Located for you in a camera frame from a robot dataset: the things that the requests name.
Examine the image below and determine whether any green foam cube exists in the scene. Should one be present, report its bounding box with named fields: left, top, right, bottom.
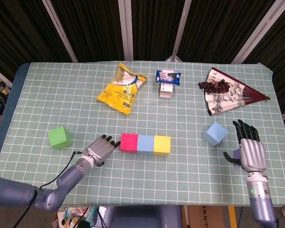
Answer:
left=47, top=126, right=74, bottom=150

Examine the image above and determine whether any yellow snack bag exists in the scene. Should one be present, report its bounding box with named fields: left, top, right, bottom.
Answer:
left=96, top=62, right=150, bottom=116

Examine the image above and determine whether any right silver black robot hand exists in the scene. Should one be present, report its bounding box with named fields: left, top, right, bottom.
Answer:
left=223, top=119, right=268, bottom=173

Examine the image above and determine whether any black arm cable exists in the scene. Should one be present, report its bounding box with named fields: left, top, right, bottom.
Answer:
left=14, top=151, right=84, bottom=228

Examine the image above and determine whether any yellow foam cube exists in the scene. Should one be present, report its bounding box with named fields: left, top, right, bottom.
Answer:
left=153, top=135, right=171, bottom=157

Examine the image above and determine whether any purple foam cube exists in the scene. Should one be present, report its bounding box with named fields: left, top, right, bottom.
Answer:
left=232, top=149, right=242, bottom=168

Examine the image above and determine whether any painted paper folding fan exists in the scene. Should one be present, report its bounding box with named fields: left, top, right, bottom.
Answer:
left=203, top=67, right=271, bottom=117

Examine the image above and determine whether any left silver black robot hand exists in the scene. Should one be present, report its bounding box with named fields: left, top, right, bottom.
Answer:
left=84, top=134, right=121, bottom=167

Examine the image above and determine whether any blue cookie packet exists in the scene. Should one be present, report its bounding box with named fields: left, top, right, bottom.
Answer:
left=156, top=69, right=182, bottom=86

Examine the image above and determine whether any green checkered tablecloth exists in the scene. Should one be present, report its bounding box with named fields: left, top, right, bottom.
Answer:
left=0, top=61, right=285, bottom=207

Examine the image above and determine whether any dark red grape bunch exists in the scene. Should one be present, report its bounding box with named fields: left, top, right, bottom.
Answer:
left=198, top=80, right=231, bottom=94

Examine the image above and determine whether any blue-grey robot torso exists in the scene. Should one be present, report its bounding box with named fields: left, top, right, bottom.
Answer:
left=102, top=205, right=183, bottom=228

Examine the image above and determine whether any tangled cable bundle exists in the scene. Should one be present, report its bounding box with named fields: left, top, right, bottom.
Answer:
left=0, top=80, right=12, bottom=100

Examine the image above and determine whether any teal printed plastic bag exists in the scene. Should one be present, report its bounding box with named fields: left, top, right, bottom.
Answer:
left=64, top=206, right=98, bottom=226

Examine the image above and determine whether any brown cardboard box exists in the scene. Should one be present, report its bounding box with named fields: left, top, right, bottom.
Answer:
left=182, top=205, right=231, bottom=228

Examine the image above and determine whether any red foam cube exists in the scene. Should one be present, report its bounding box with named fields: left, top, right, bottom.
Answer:
left=120, top=133, right=139, bottom=154

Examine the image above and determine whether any light blue foam cube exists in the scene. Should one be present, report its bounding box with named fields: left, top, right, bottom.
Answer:
left=201, top=122, right=229, bottom=147
left=136, top=134, right=155, bottom=155

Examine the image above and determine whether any yellow upright bar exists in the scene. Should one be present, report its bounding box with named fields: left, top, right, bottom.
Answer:
left=228, top=206, right=237, bottom=228

